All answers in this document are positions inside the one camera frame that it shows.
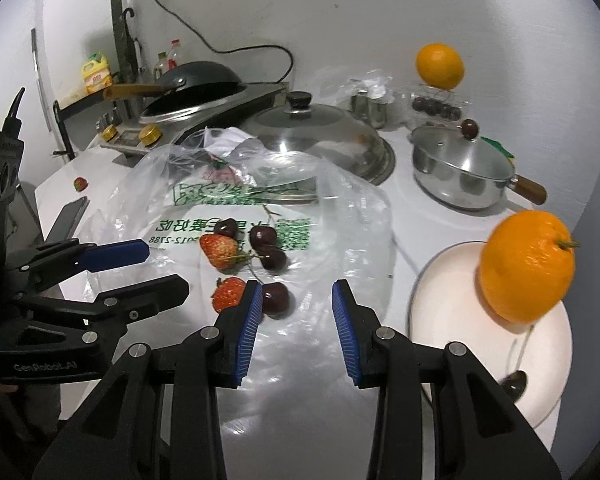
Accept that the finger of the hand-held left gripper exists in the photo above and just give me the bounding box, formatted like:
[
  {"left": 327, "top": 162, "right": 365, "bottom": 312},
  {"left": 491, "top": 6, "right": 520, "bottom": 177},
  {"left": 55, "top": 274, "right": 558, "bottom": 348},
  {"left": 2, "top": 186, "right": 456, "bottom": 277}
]
[
  {"left": 2, "top": 239, "right": 151, "bottom": 295},
  {"left": 10, "top": 274, "right": 191, "bottom": 347}
]

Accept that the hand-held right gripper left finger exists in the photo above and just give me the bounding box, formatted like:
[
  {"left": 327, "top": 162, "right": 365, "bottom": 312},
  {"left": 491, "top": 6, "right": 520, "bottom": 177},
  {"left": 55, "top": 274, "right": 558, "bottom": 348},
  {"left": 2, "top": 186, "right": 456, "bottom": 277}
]
[{"left": 32, "top": 280, "right": 265, "bottom": 480}]

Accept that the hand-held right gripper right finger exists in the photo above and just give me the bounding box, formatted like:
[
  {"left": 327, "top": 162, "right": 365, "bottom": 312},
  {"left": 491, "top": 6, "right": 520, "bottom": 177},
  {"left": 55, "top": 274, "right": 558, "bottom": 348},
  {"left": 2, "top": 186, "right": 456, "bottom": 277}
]
[{"left": 331, "top": 279, "right": 563, "bottom": 480}]

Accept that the white plate with black rim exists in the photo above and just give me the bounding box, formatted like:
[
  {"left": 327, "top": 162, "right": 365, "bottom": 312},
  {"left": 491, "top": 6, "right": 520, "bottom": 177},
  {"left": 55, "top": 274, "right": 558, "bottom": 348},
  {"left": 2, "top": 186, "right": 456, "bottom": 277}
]
[{"left": 406, "top": 241, "right": 574, "bottom": 431}]

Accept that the clear plastic bag green print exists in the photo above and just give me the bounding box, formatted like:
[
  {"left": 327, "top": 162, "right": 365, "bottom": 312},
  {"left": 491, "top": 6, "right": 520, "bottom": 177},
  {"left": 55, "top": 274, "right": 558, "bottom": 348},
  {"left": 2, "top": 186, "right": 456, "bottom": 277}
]
[{"left": 77, "top": 127, "right": 397, "bottom": 441}]

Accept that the orange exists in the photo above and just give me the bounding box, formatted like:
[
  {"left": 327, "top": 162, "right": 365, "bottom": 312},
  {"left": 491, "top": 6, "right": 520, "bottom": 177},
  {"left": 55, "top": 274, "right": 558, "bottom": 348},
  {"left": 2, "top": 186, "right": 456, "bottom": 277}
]
[
  {"left": 477, "top": 210, "right": 581, "bottom": 325},
  {"left": 415, "top": 43, "right": 465, "bottom": 91}
]

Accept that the black smartphone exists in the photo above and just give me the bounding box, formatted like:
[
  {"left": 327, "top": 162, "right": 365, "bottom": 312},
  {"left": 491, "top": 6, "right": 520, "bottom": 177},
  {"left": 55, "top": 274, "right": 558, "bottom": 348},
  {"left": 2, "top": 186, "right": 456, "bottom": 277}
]
[{"left": 45, "top": 196, "right": 89, "bottom": 244}]

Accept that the black metal rack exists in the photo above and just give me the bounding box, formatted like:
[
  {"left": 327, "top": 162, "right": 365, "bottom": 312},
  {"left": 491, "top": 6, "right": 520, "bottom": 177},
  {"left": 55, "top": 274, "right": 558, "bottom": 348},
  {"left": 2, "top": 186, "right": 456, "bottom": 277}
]
[{"left": 52, "top": 85, "right": 131, "bottom": 162}]

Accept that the yellow detergent bottle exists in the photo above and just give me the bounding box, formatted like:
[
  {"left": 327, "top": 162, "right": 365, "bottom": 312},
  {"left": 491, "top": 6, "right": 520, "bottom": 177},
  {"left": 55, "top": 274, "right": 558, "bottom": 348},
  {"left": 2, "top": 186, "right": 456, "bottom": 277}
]
[{"left": 82, "top": 50, "right": 114, "bottom": 95}]

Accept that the steel induction cooker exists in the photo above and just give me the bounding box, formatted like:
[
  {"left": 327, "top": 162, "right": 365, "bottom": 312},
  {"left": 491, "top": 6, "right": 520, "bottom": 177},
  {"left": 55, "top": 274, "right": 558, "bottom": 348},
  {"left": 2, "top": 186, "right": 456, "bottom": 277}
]
[{"left": 97, "top": 82, "right": 286, "bottom": 162}]

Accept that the black hooked umbrella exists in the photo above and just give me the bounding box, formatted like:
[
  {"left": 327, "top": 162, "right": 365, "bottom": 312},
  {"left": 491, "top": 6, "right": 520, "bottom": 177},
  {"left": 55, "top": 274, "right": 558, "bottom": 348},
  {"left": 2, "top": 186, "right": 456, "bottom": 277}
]
[{"left": 122, "top": 7, "right": 144, "bottom": 87}]

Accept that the small steel pot with lid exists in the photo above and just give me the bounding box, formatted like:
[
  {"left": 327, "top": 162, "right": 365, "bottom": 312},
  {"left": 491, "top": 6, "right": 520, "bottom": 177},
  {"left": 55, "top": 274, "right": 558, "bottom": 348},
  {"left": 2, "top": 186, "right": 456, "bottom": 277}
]
[{"left": 411, "top": 119, "right": 549, "bottom": 211}]

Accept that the glass lid with black knob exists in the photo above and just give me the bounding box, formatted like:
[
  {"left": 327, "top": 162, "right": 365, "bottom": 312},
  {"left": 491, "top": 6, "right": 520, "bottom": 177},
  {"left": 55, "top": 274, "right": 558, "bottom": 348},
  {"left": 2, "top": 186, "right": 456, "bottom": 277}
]
[{"left": 240, "top": 91, "right": 397, "bottom": 187}]

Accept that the dark grey vertical pipe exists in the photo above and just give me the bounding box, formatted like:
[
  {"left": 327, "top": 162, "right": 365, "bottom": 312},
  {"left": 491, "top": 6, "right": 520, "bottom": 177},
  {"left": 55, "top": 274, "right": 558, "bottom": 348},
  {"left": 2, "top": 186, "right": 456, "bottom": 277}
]
[{"left": 109, "top": 0, "right": 132, "bottom": 92}]

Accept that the yellow green sponge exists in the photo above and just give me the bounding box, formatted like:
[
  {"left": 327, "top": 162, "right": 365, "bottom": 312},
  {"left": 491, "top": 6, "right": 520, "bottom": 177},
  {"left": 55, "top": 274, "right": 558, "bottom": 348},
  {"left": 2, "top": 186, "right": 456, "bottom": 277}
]
[{"left": 480, "top": 136, "right": 516, "bottom": 162}]

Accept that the clear glass container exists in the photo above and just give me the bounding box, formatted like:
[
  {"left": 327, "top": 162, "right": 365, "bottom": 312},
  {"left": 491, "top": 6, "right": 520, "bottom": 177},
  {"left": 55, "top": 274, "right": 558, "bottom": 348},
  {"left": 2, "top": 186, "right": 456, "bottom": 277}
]
[{"left": 405, "top": 85, "right": 474, "bottom": 124}]

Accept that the crumpled clear plastic wrap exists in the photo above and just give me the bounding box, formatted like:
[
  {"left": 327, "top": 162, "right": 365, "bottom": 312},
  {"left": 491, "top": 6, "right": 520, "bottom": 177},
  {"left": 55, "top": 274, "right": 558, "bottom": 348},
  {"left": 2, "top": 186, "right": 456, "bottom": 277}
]
[{"left": 345, "top": 72, "right": 409, "bottom": 111}]

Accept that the black data cable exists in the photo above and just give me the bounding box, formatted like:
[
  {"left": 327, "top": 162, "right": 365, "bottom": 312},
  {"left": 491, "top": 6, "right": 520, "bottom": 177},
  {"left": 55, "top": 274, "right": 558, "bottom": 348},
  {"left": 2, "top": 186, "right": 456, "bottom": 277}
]
[{"left": 5, "top": 87, "right": 27, "bottom": 134}]

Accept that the dark wok with wooden handle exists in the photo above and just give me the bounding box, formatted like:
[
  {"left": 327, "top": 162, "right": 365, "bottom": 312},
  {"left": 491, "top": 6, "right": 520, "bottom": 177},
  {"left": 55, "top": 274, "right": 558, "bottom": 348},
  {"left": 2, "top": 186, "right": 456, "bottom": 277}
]
[{"left": 102, "top": 61, "right": 244, "bottom": 112}]

